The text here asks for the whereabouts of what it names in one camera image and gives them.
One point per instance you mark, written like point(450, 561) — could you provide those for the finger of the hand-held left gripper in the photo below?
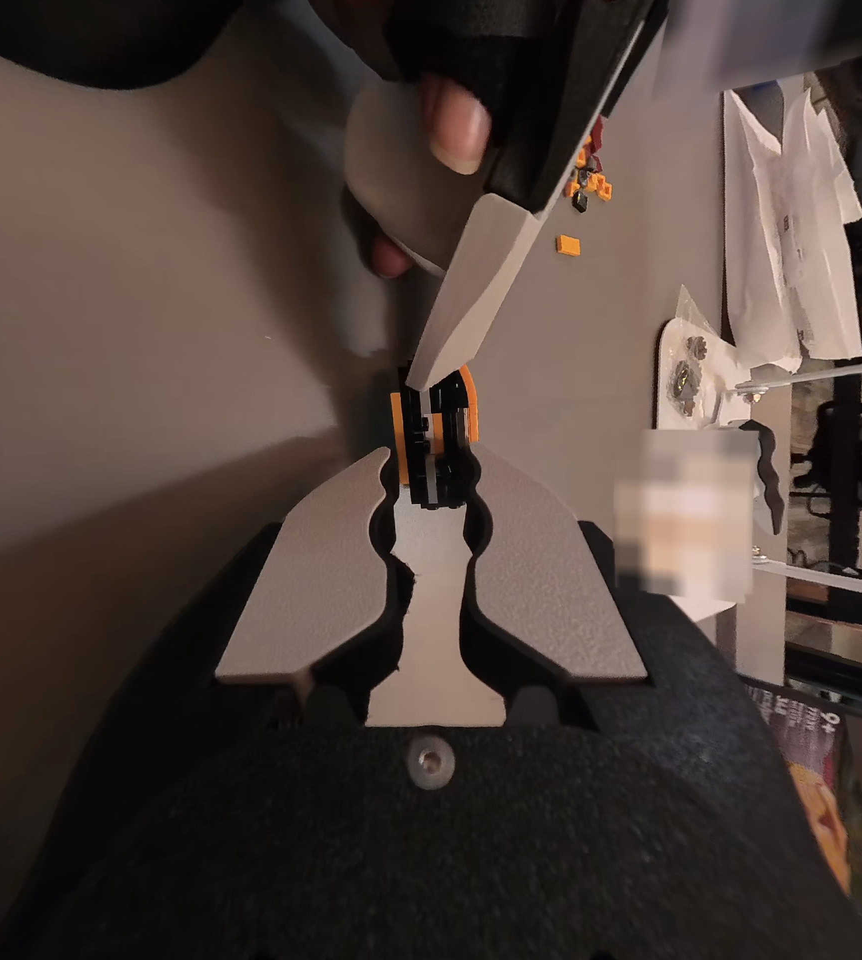
point(476, 285)

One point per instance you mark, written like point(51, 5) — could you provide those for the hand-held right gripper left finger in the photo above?
point(311, 585)

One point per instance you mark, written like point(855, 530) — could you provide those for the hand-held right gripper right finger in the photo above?
point(551, 585)

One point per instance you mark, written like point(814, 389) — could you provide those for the orange black lego car assembly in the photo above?
point(438, 442)

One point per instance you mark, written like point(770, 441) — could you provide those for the person's left forearm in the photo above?
point(100, 37)

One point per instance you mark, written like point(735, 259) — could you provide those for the pile of small lego pieces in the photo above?
point(592, 176)

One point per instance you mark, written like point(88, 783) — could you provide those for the flat orange lego tile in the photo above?
point(569, 247)

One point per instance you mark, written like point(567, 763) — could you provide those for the plastic bag with lego wheels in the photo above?
point(693, 375)

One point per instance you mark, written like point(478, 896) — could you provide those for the lego box with yellow car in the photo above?
point(828, 787)

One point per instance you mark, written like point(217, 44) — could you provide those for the person's left hand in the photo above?
point(457, 127)

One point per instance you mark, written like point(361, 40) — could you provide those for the black wavy rubber strip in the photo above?
point(770, 472)

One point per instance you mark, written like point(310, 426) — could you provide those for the white paper sheets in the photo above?
point(783, 225)

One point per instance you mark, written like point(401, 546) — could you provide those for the clear acrylic stand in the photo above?
point(813, 465)

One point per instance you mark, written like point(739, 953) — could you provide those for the black office chair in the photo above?
point(840, 457)

